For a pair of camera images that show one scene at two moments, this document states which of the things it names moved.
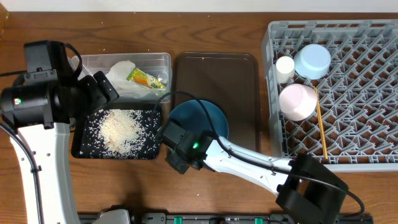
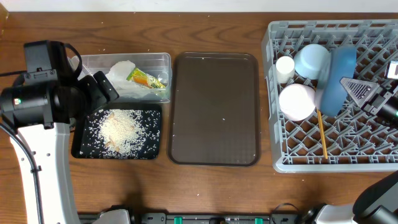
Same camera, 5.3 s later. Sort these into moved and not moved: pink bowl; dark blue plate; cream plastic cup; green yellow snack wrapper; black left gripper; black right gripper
Moved: dark blue plate; black right gripper
Not moved: cream plastic cup; pink bowl; green yellow snack wrapper; black left gripper
